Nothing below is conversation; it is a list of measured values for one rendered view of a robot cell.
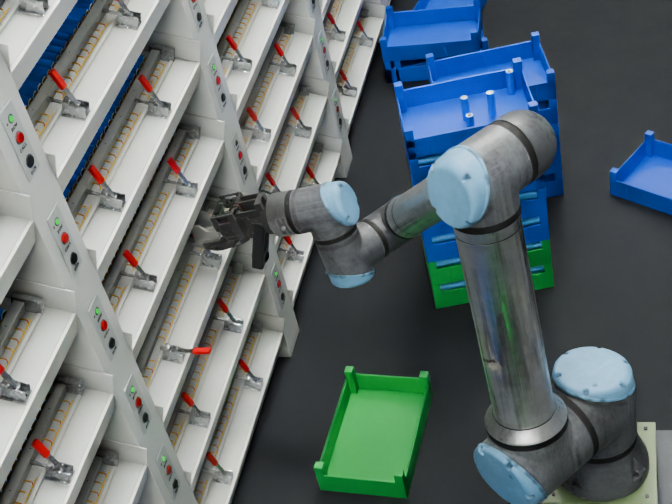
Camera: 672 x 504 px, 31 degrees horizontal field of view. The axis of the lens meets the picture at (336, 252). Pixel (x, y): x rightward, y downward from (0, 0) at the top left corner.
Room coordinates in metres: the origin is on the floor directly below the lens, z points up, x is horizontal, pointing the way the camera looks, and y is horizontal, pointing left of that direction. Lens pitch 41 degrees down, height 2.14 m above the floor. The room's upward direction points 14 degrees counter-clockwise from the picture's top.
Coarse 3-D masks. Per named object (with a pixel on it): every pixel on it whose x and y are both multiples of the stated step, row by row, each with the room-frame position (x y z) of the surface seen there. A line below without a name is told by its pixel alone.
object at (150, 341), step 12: (204, 204) 2.09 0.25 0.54; (180, 264) 1.91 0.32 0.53; (180, 276) 1.89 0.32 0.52; (168, 288) 1.85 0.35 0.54; (168, 300) 1.81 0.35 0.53; (180, 300) 1.83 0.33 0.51; (156, 312) 1.78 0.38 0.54; (156, 324) 1.75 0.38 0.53; (156, 336) 1.73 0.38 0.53; (144, 348) 1.69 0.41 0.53; (144, 360) 1.66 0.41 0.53; (144, 372) 1.65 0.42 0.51
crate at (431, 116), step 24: (504, 72) 2.31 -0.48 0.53; (408, 96) 2.33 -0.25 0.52; (432, 96) 2.33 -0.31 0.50; (456, 96) 2.32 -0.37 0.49; (480, 96) 2.30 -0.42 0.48; (504, 96) 2.28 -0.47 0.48; (528, 96) 2.22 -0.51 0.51; (408, 120) 2.28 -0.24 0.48; (432, 120) 2.26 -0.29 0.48; (456, 120) 2.24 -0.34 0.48; (480, 120) 2.21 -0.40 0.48; (408, 144) 2.14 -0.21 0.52; (432, 144) 2.13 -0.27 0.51; (456, 144) 2.13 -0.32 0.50
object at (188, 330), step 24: (216, 192) 2.11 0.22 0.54; (192, 264) 1.94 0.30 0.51; (192, 288) 1.87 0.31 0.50; (216, 288) 1.87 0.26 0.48; (168, 312) 1.81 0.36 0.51; (192, 312) 1.80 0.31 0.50; (192, 336) 1.74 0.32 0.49; (192, 360) 1.72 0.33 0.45; (168, 384) 1.62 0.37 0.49; (168, 408) 1.57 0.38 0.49
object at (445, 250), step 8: (544, 216) 2.12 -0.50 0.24; (536, 224) 2.12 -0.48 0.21; (544, 224) 2.12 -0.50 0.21; (528, 232) 2.12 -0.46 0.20; (536, 232) 2.12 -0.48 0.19; (544, 232) 2.12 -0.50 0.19; (424, 240) 2.14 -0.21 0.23; (528, 240) 2.12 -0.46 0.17; (536, 240) 2.12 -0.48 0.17; (432, 248) 2.14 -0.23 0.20; (440, 248) 2.14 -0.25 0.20; (448, 248) 2.13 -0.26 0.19; (456, 248) 2.13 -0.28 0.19; (432, 256) 2.14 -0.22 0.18; (440, 256) 2.14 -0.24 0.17; (448, 256) 2.13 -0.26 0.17; (456, 256) 2.13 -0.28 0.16
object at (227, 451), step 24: (264, 336) 2.08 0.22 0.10; (240, 360) 1.94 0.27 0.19; (264, 360) 2.01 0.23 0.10; (240, 384) 1.94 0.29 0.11; (264, 384) 1.94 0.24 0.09; (240, 408) 1.87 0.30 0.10; (216, 432) 1.81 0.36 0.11; (240, 432) 1.81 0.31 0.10; (216, 456) 1.75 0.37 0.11; (240, 456) 1.74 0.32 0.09; (216, 480) 1.68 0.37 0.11
